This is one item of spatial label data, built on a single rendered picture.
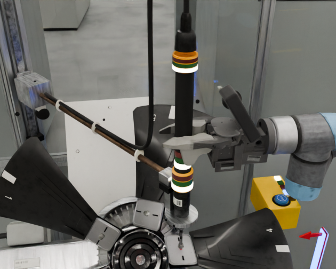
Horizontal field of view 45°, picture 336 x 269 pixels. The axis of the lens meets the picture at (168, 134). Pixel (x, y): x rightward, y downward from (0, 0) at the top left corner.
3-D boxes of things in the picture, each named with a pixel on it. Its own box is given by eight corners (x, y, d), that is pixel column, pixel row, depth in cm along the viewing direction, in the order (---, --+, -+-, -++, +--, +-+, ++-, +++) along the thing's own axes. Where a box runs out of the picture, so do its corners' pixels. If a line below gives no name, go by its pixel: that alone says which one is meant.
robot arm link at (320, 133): (345, 160, 81) (356, 123, 76) (293, 164, 79) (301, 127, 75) (326, 139, 87) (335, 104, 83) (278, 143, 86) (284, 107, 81)
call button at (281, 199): (272, 198, 125) (273, 194, 124) (284, 197, 126) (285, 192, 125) (277, 206, 122) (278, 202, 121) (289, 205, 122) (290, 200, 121)
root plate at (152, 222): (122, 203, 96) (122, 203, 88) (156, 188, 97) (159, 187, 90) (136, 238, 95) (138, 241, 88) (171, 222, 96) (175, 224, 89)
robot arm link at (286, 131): (300, 127, 75) (283, 107, 82) (277, 129, 74) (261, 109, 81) (294, 160, 79) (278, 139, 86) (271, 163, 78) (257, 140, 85)
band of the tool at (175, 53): (167, 69, 69) (167, 53, 68) (184, 63, 72) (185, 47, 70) (185, 76, 67) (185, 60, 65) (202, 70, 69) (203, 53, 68)
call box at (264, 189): (248, 202, 139) (252, 176, 133) (276, 198, 140) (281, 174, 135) (265, 235, 125) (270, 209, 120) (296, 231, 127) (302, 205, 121)
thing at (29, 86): (16, 100, 124) (10, 74, 120) (37, 93, 128) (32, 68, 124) (32, 111, 118) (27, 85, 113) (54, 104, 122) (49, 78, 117)
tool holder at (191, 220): (152, 212, 88) (151, 176, 83) (175, 197, 92) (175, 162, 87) (181, 234, 82) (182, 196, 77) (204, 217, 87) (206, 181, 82)
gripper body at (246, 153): (212, 173, 77) (271, 168, 79) (214, 135, 73) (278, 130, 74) (202, 151, 84) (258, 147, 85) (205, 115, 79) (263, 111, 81)
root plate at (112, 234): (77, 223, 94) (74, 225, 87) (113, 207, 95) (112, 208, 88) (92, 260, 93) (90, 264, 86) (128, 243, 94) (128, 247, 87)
